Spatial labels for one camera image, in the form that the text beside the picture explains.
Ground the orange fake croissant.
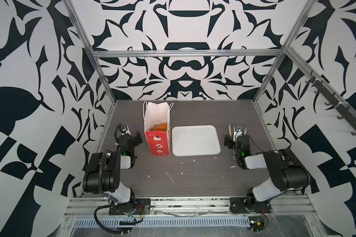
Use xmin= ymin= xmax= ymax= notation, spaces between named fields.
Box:
xmin=151 ymin=123 xmax=168 ymax=132

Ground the red white paper bag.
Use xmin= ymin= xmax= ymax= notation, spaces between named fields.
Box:
xmin=142 ymin=101 xmax=174 ymax=156

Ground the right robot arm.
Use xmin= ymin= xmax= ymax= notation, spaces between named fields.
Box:
xmin=224 ymin=125 xmax=311 ymax=209

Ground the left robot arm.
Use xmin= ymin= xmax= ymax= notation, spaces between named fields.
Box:
xmin=83 ymin=132 xmax=142 ymax=206

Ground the white plastic tray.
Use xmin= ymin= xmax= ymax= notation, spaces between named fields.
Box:
xmin=172 ymin=125 xmax=221 ymax=157

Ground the small circuit board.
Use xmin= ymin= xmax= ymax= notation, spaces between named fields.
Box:
xmin=249 ymin=217 xmax=269 ymax=233

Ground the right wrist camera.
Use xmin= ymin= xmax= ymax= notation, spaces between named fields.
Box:
xmin=233 ymin=125 xmax=243 ymax=140

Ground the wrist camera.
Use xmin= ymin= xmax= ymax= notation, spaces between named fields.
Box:
xmin=233 ymin=125 xmax=243 ymax=140
xmin=119 ymin=124 xmax=130 ymax=135

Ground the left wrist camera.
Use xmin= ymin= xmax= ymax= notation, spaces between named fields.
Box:
xmin=119 ymin=124 xmax=130 ymax=135

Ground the black corrugated cable conduit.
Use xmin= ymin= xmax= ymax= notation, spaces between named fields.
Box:
xmin=93 ymin=149 xmax=137 ymax=235

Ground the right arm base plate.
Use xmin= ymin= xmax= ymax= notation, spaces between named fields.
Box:
xmin=229 ymin=197 xmax=272 ymax=214

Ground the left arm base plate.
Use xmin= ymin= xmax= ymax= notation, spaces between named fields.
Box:
xmin=109 ymin=198 xmax=151 ymax=215

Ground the white slotted cable duct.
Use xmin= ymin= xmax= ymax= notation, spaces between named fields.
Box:
xmin=74 ymin=216 xmax=250 ymax=228

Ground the aluminium cage frame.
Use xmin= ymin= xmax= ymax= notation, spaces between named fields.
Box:
xmin=60 ymin=0 xmax=356 ymax=198

